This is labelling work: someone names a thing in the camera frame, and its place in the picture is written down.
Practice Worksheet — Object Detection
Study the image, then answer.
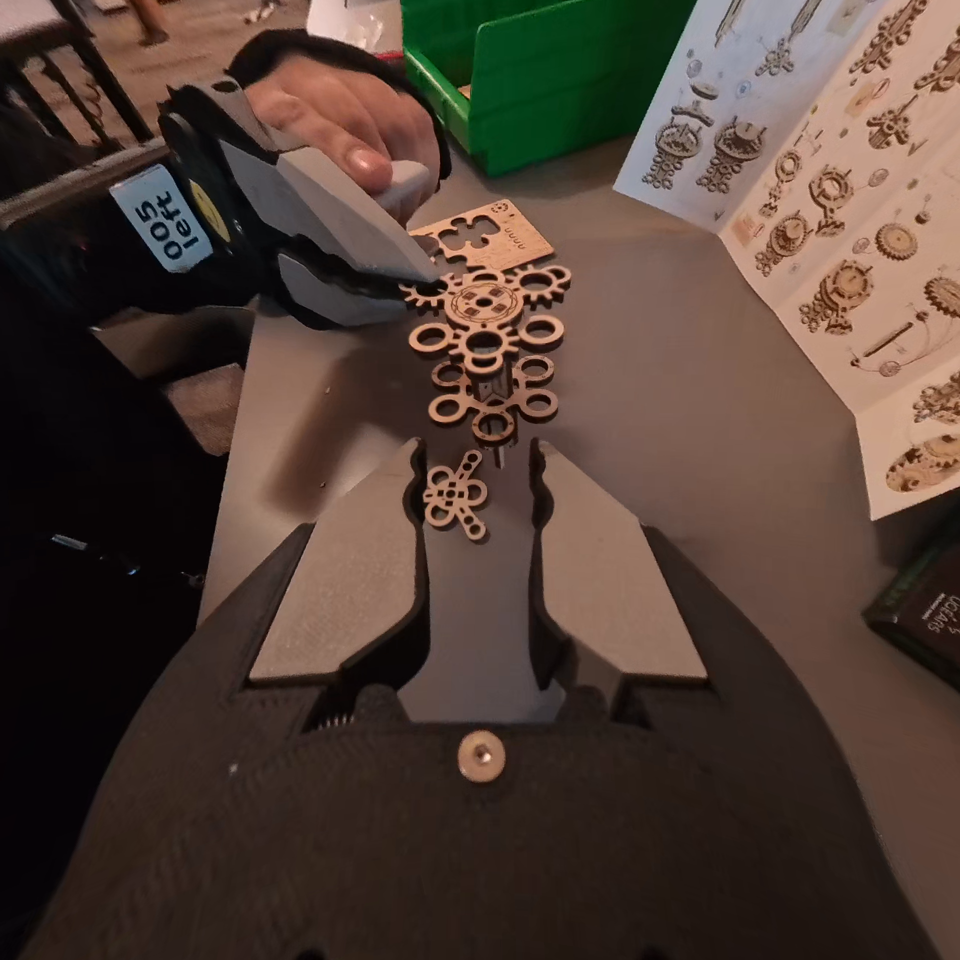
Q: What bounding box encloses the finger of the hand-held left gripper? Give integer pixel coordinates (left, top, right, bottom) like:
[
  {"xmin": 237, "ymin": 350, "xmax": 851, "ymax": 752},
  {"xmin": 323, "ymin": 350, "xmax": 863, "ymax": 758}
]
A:
[
  {"xmin": 276, "ymin": 249, "xmax": 412, "ymax": 330},
  {"xmin": 276, "ymin": 144, "xmax": 439, "ymax": 285}
]

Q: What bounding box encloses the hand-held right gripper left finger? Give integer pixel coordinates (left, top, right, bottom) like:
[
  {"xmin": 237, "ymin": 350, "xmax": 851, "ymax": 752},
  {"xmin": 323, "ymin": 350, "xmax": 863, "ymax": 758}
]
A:
[{"xmin": 246, "ymin": 437, "xmax": 435, "ymax": 687}]

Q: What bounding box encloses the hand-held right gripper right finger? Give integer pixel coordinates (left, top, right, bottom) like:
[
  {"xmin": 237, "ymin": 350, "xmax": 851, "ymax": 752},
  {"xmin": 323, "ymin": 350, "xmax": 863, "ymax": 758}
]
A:
[{"xmin": 527, "ymin": 438, "xmax": 712, "ymax": 684}]

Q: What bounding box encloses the wooden gear model assembly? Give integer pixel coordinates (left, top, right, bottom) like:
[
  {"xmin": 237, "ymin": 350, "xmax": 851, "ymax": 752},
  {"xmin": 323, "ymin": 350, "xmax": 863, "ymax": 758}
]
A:
[{"xmin": 397, "ymin": 262, "xmax": 575, "ymax": 468}]

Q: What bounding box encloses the small wooden looped part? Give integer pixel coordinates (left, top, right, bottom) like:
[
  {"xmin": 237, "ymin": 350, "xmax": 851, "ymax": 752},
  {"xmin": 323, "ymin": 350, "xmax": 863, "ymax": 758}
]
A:
[{"xmin": 421, "ymin": 448, "xmax": 489, "ymax": 543}]

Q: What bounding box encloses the person's left forearm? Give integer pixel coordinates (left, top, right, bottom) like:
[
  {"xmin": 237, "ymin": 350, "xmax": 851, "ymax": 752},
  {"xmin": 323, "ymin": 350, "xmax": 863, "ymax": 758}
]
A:
[{"xmin": 223, "ymin": 28, "xmax": 456, "ymax": 181}]

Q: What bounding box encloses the wooden cutout parts sheet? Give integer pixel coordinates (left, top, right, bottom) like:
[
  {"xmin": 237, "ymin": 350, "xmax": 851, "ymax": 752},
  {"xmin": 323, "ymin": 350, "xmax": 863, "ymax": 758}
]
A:
[{"xmin": 408, "ymin": 198, "xmax": 558, "ymax": 277}]

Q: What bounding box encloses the person's left hand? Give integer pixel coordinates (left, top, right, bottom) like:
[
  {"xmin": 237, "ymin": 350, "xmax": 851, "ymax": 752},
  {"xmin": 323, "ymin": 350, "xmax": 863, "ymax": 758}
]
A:
[{"xmin": 247, "ymin": 67, "xmax": 445, "ymax": 189}]

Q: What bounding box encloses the black metal rack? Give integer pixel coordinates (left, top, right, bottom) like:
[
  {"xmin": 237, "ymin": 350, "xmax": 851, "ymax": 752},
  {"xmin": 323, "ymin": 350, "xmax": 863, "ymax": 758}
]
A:
[{"xmin": 0, "ymin": 0, "xmax": 160, "ymax": 219}]

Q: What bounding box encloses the white plastic bag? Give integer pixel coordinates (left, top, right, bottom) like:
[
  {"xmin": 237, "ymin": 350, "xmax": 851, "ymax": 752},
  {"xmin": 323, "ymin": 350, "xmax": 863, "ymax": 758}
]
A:
[{"xmin": 306, "ymin": 0, "xmax": 406, "ymax": 61}]

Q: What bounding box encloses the green plastic bin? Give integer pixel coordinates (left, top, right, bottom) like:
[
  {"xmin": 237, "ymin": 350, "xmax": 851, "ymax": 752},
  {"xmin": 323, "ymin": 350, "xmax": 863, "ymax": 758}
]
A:
[{"xmin": 399, "ymin": 0, "xmax": 700, "ymax": 180}]

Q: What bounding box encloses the person's black clothing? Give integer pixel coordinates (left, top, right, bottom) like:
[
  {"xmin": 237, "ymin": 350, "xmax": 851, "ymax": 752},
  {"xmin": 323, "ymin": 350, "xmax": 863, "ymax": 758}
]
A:
[{"xmin": 0, "ymin": 105, "xmax": 256, "ymax": 931}]

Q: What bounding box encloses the dark cardboard box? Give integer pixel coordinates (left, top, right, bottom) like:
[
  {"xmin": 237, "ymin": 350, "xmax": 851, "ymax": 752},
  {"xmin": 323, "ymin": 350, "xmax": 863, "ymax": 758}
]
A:
[{"xmin": 862, "ymin": 517, "xmax": 960, "ymax": 672}]

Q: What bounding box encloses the white printed instruction sheet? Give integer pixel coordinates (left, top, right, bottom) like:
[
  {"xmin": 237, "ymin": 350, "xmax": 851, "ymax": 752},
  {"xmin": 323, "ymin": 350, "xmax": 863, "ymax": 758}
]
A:
[{"xmin": 613, "ymin": 0, "xmax": 960, "ymax": 522}]

